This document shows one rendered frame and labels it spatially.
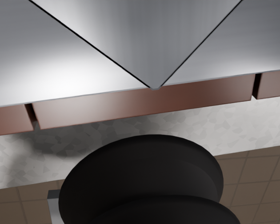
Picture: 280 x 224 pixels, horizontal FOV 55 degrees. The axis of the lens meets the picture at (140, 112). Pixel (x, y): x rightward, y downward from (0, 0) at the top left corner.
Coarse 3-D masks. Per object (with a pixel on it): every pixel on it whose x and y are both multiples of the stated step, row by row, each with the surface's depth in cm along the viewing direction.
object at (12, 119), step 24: (96, 96) 20; (120, 96) 21; (144, 96) 21; (168, 96) 21; (192, 96) 22; (216, 96) 22; (240, 96) 22; (264, 96) 23; (0, 120) 20; (24, 120) 21; (48, 120) 21; (72, 120) 21; (96, 120) 22
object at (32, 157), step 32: (64, 128) 39; (96, 128) 40; (128, 128) 41; (160, 128) 41; (192, 128) 42; (224, 128) 43; (256, 128) 44; (0, 160) 40; (32, 160) 41; (64, 160) 42
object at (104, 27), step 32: (32, 0) 13; (64, 0) 13; (96, 0) 14; (128, 0) 14; (160, 0) 14; (192, 0) 14; (224, 0) 14; (96, 32) 14; (128, 32) 15; (160, 32) 15; (192, 32) 15
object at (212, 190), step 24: (120, 168) 6; (144, 168) 6; (168, 168) 6; (192, 168) 6; (96, 192) 6; (120, 192) 6; (144, 192) 6; (168, 192) 6; (192, 192) 6; (216, 192) 7; (72, 216) 6; (96, 216) 6; (120, 216) 5; (144, 216) 5; (168, 216) 5; (192, 216) 5; (216, 216) 5
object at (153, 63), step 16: (112, 48) 15; (128, 48) 15; (144, 48) 15; (160, 48) 15; (176, 48) 15; (192, 48) 16; (128, 64) 16; (144, 64) 16; (160, 64) 16; (176, 64) 16; (144, 80) 16; (160, 80) 16
